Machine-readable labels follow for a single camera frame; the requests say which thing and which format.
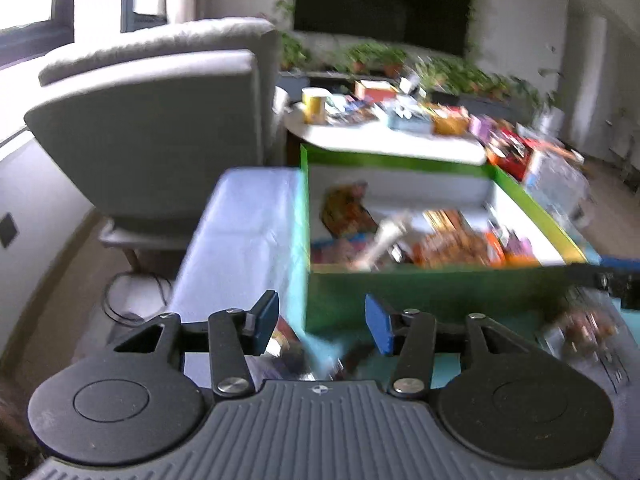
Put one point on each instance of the green potted plant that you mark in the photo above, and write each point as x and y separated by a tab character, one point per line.
395	60
365	57
465	77
525	92
294	52

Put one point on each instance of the large dark-framed window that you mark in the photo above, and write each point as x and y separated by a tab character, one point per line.
30	35

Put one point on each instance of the pile of snack packets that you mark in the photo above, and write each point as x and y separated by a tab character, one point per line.
450	250

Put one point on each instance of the orange box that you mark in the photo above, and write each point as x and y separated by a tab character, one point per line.
375	91

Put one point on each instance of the black wall television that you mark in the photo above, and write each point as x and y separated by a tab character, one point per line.
385	0

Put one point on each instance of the grey armchair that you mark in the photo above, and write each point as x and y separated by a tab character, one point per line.
150	135

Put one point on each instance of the yellow mug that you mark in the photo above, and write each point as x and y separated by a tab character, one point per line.
314	107

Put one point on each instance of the white round coffee table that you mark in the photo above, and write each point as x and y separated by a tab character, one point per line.
380	140

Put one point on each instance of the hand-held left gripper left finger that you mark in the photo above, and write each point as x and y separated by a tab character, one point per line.
262	322

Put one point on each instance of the clear glass mug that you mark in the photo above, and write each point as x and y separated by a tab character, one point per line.
562	185

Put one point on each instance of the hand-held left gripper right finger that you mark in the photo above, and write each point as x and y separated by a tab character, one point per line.
379	325

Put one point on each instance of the dark snack packet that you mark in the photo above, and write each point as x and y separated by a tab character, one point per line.
350	360
287	355

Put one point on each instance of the black wall socket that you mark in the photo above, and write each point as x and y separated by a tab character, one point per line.
7	230

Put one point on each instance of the wicker basket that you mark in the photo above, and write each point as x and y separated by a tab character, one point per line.
450	122

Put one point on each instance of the clear brown snack bag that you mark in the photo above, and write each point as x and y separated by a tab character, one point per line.
585	330

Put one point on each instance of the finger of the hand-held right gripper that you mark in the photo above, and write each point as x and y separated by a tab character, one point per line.
610	282

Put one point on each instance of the green cardboard box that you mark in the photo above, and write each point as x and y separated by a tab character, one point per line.
400	300

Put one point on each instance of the grey-blue plastic tray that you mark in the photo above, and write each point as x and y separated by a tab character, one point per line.
410	122

